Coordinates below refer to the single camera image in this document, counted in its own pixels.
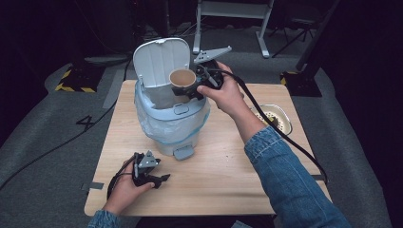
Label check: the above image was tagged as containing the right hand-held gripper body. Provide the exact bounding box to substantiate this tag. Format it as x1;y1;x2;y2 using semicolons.
193;46;233;91

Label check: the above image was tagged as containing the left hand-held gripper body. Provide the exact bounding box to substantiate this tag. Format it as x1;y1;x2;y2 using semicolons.
132;150;161;188

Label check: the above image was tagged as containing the brown paper cup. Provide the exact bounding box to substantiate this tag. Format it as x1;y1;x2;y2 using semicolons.
168;67;198;90

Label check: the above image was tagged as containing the light blue pedal trash bin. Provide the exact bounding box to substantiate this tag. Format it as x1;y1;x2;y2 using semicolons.
132;37;212;162

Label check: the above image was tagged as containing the beige strainer container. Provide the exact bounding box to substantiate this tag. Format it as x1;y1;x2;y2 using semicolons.
250;104;294;137

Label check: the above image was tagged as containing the person's left hand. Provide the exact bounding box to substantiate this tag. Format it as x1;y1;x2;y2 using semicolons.
103;162;156;218

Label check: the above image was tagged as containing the person's right hand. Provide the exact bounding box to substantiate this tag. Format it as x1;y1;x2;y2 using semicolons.
197;61;251;121

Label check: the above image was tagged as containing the translucent plastic bin liner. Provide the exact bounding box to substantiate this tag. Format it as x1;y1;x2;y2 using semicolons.
134;79;212;146

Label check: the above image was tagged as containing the grey floor tape strip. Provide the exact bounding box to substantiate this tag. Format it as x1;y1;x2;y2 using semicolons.
102;69;126;110

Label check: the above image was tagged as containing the grey round stand base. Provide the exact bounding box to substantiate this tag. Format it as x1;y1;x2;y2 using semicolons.
84;54;131;67

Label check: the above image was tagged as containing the black tripod stand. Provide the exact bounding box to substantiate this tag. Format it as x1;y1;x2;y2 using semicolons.
271;17;317;59

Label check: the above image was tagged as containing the black base with hazard tape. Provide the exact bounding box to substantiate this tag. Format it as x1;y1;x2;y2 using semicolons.
54;65;106;94
279;70;322;98

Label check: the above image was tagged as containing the black slanted pole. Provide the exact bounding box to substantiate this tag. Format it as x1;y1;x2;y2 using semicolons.
296;0;341;72

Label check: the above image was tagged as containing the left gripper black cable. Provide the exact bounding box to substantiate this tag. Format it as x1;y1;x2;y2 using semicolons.
106;158;136;200

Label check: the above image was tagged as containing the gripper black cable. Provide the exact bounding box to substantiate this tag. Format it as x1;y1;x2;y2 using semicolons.
218;67;329;184
106;158;136;200

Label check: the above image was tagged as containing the bundle of floor cables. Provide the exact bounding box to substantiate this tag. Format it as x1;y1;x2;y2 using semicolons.
142;22;198;48

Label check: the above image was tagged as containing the white metal table frame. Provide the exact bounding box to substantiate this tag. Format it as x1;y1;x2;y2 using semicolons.
192;0;276;59

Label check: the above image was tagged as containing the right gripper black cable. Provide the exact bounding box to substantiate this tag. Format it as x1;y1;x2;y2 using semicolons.
218;67;329;184

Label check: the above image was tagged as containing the black floor cable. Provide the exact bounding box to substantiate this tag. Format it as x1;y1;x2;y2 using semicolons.
0;47;142;192

